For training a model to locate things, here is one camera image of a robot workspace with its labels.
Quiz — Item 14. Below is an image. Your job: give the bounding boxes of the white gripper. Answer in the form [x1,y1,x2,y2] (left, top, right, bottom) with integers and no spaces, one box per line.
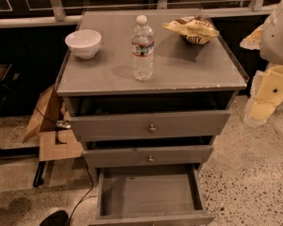
[240,0,283,127]

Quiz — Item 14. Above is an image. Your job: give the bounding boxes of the clear plastic water bottle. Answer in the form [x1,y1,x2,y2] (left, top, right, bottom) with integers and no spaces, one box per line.
[131,15,155,81]

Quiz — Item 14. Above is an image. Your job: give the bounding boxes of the grey drawer cabinet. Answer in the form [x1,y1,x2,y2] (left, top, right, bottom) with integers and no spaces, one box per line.
[55,8,250,226]

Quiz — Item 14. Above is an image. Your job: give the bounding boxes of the grey bottom drawer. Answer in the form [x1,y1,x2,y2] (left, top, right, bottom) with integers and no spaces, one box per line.
[90,164,215,226]

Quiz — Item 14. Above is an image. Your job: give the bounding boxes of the grey drawer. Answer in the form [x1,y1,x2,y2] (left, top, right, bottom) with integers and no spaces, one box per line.
[90,164,215,226]
[83,136,215,168]
[64,93,230,142]

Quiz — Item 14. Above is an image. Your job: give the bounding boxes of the grey top drawer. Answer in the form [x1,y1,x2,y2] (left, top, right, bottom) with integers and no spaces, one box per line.
[64,93,230,142]

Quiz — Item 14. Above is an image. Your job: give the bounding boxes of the grey middle drawer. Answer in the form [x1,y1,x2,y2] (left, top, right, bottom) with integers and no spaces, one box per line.
[83,136,215,168]

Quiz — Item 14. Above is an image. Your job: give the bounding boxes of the yellow chip bag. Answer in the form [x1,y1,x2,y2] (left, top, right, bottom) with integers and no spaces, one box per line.
[163,15,219,45]

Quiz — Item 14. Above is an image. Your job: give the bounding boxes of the white ceramic bowl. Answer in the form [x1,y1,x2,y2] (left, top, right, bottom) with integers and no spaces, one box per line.
[65,29,102,59]

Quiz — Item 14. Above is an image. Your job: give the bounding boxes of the brown cardboard box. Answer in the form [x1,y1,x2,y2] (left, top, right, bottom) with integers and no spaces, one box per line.
[23,86,83,161]

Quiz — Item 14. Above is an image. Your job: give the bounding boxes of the black stand leg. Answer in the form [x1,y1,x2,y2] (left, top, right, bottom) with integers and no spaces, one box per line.
[33,161,46,187]

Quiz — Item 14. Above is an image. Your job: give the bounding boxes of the black shoe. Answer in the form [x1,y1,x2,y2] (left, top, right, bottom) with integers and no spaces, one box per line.
[40,210,68,226]

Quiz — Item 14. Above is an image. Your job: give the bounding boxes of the metal window railing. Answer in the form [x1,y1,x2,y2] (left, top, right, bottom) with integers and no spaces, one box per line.
[0,0,283,30]

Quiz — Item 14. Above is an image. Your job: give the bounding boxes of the black cable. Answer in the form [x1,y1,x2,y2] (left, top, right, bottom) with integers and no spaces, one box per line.
[33,106,96,226]

